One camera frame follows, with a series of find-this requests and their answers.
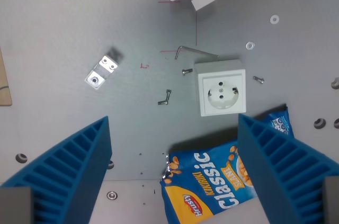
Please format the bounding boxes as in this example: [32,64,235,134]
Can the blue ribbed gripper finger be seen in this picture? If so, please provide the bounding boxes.
[237,113,339,224]
[0,115,113,224]

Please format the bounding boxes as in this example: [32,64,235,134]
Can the blue peanut snack bag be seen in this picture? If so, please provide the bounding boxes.
[159,104,295,224]

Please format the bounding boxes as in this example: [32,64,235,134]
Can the wooden board edge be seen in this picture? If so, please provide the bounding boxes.
[0,46,13,107]

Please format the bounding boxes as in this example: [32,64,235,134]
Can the silver allen key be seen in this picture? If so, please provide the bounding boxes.
[174,46,219,60]

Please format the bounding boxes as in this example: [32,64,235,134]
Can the white wall power socket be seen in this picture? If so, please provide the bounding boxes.
[194,59,247,118]

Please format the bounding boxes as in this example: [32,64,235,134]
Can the aluminium angle bracket block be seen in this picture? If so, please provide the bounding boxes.
[84,47,124,91]

